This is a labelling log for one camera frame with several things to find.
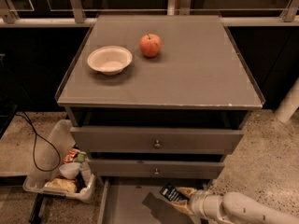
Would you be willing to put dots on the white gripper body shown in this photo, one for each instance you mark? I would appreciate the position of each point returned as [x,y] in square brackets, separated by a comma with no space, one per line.
[198,202]

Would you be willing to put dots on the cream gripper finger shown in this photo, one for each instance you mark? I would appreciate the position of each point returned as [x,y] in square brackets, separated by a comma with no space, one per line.
[187,192]
[182,207]

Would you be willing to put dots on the blue rxbar blueberry wrapper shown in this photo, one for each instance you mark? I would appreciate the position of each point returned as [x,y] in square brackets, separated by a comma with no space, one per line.
[171,193]

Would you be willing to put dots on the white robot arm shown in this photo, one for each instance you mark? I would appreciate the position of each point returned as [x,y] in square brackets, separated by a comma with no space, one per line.
[231,208]

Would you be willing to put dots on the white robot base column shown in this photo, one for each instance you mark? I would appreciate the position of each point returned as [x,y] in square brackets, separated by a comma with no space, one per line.
[289,104]

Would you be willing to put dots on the grey open bottom drawer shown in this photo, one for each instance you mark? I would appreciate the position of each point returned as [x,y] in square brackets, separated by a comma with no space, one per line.
[137,200]

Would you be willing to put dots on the grey middle drawer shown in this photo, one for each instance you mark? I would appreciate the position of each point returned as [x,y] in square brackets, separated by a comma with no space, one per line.
[161,169]

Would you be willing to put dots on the grey drawer cabinet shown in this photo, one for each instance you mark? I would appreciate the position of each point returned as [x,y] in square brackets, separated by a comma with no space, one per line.
[198,80]

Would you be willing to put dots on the grey top drawer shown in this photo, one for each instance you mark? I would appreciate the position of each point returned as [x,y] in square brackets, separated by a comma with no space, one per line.
[156,140]

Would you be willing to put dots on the green snack packet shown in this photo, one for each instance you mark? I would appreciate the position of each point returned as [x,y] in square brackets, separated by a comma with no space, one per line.
[81,157]

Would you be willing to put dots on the yellow snack bag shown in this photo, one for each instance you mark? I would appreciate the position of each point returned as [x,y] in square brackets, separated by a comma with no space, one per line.
[58,183]

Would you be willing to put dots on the small white cup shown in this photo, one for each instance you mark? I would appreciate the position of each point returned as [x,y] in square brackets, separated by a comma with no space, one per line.
[69,170]

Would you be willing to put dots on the red snack packet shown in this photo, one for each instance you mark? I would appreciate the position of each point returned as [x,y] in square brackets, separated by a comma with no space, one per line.
[70,156]

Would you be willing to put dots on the clear plastic bin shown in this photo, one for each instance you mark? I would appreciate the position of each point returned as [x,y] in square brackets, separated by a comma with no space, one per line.
[49,157]

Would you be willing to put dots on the red apple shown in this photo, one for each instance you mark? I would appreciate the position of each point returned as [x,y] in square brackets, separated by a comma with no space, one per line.
[150,45]

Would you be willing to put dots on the white paper bowl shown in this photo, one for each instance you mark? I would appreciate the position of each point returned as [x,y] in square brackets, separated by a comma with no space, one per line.
[109,60]

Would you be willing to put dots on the metal window railing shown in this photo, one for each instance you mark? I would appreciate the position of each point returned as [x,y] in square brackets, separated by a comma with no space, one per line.
[63,13]

